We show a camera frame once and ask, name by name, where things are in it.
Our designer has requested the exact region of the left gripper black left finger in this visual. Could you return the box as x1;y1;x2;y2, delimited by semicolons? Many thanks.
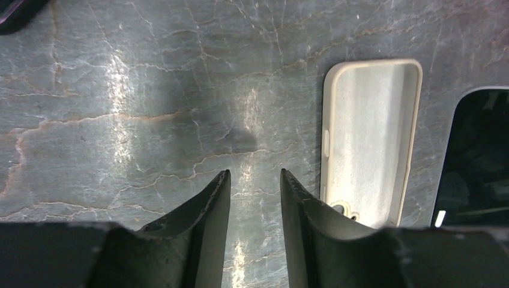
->
1;170;231;287

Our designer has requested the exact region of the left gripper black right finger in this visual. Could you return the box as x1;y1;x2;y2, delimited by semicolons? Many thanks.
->
280;169;508;287

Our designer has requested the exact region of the beige phone case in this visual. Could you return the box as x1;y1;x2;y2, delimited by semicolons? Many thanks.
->
320;59;423;229

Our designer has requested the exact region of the black smartphone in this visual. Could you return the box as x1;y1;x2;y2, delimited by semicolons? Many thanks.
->
431;89;508;227

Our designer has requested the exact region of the lavender phone case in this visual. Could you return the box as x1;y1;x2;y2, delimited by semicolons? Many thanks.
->
1;0;49;35

